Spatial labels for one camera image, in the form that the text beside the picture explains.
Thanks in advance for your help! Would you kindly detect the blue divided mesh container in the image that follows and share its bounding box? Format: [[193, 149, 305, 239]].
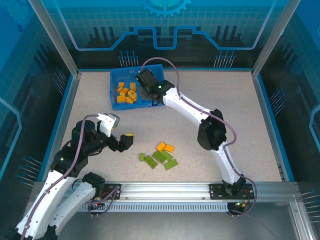
[[109, 64, 167, 112]]

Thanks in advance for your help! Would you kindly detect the small LED circuit board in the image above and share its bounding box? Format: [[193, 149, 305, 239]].
[[87, 198, 106, 211], [228, 199, 251, 211]]

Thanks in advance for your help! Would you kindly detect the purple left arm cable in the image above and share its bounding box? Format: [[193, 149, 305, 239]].
[[14, 113, 123, 240]]

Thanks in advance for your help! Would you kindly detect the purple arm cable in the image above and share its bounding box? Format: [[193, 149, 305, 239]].
[[14, 113, 123, 240], [139, 57, 258, 219]]

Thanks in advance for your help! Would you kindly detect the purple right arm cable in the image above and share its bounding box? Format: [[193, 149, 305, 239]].
[[139, 57, 258, 219]]

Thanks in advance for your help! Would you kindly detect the aluminium side rail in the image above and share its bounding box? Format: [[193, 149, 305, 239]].
[[41, 71, 83, 183], [250, 70, 288, 182]]

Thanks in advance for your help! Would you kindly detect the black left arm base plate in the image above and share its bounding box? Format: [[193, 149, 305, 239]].
[[93, 183, 123, 201]]

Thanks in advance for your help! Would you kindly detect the aluminium mounting rail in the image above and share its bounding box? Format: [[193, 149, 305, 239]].
[[32, 181, 301, 201]]

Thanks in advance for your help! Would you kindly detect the slotted grey cable duct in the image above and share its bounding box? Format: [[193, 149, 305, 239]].
[[77, 202, 230, 213]]

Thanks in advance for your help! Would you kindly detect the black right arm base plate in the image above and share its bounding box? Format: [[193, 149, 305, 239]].
[[209, 183, 256, 201]]

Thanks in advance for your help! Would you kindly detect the aluminium frame post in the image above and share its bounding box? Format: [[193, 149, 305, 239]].
[[251, 0, 304, 77], [27, 0, 82, 77]]

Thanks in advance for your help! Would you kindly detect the aluminium lower frame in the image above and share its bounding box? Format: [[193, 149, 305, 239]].
[[13, 194, 318, 240]]

